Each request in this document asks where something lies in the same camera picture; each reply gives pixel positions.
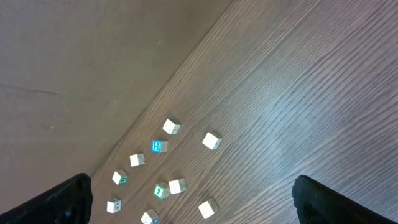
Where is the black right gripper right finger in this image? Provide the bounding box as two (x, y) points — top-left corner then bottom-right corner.
(292, 175), (397, 224)

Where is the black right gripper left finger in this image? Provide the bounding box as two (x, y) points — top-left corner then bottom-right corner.
(1, 173), (93, 224)

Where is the wooden block blue side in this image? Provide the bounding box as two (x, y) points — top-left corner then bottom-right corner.
(202, 132), (223, 150)
(141, 209), (159, 224)

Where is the wooden block far left top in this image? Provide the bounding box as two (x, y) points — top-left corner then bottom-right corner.
(106, 198), (122, 213)

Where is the wooden block green side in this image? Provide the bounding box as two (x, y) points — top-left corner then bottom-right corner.
(112, 170), (129, 185)

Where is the wooden block teal side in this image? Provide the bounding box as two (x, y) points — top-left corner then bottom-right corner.
(129, 154), (146, 167)

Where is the green top wooden block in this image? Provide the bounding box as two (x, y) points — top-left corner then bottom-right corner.
(153, 182), (170, 199)

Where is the blue top wooden block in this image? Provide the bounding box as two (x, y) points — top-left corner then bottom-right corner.
(151, 139), (168, 153)

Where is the wooden block blue drawing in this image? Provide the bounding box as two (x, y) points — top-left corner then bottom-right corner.
(169, 179), (187, 194)

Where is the wooden block top right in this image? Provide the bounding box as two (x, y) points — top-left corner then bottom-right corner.
(162, 119), (181, 135)

